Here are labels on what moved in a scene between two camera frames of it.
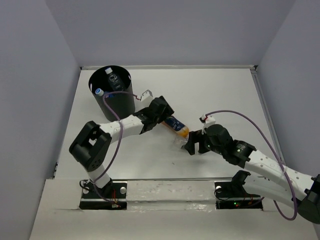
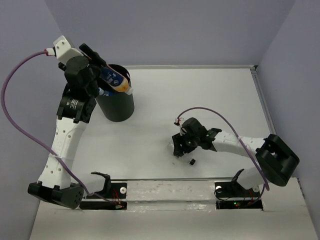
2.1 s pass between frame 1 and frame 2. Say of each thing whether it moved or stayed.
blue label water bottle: stayed
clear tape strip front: stayed
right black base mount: stayed
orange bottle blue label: moved
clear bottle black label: moved
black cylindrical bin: stayed
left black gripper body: moved
